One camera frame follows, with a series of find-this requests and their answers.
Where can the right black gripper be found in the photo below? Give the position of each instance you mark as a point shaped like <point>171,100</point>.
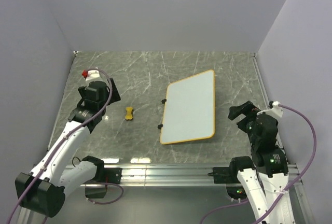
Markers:
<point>234,111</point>

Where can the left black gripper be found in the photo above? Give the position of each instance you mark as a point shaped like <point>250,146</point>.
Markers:
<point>115,96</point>

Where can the yellow bone-shaped eraser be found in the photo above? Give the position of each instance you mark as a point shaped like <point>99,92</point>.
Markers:
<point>129,114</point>

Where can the yellow-framed whiteboard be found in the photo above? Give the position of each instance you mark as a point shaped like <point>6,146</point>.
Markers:
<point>189,109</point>

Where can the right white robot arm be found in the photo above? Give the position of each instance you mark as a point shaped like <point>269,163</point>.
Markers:
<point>264,175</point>

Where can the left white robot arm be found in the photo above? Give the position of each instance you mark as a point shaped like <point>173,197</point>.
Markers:
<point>45,188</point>

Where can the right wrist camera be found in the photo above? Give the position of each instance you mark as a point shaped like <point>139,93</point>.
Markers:
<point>275,110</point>

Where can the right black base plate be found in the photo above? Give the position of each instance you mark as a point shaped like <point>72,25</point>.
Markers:
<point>221,175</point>

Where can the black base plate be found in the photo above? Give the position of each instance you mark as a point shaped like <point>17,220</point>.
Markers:
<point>112,175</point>
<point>221,175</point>

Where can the aluminium mounting rail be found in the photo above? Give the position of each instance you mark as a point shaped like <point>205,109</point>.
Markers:
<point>166,175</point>

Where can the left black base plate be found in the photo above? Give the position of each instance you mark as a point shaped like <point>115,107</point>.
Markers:
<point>112,175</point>

